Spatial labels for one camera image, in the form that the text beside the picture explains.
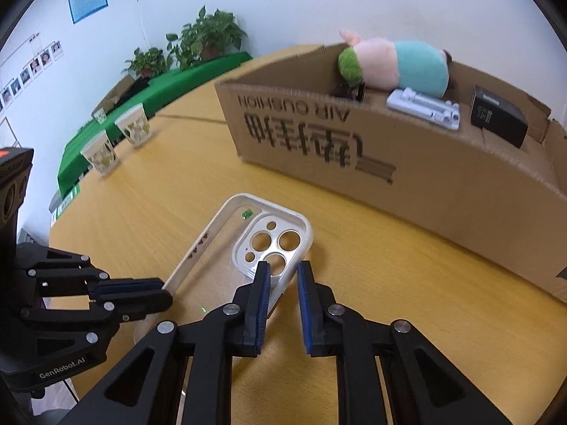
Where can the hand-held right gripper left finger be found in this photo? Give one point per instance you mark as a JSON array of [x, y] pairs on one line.
[[261, 305]]

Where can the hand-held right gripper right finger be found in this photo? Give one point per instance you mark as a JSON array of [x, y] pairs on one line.
[[305, 314]]

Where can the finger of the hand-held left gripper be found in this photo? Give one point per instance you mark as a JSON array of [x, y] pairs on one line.
[[141, 305], [128, 285]]

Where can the clear white phone case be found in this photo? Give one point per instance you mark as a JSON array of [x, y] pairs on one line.
[[221, 252]]

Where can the pink and teal plush pig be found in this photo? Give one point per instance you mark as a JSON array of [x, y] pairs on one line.
[[390, 62]]

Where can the wooden desktop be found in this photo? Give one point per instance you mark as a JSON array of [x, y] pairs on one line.
[[177, 177]]

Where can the green and white carton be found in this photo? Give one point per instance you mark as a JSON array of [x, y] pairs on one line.
[[64, 203]]

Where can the patterned paper cup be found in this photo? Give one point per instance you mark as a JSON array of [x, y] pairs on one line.
[[100, 116], [133, 126], [101, 155]]

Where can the small brown cardboard box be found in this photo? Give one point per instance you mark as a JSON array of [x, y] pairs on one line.
[[113, 95]]

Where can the black bag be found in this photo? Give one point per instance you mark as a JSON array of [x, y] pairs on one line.
[[135, 86]]

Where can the small potted plant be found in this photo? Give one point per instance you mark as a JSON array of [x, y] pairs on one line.
[[148, 62]]

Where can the small black object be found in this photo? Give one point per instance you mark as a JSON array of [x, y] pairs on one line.
[[350, 90]]

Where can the white plastic device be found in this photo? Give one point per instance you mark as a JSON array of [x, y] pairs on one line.
[[421, 106]]

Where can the large potted plant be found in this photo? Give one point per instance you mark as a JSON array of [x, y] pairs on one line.
[[212, 31]]

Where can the small black box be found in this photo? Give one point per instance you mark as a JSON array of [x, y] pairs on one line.
[[496, 117]]

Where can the wall photo chart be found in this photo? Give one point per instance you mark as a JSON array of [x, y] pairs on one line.
[[44, 59]]

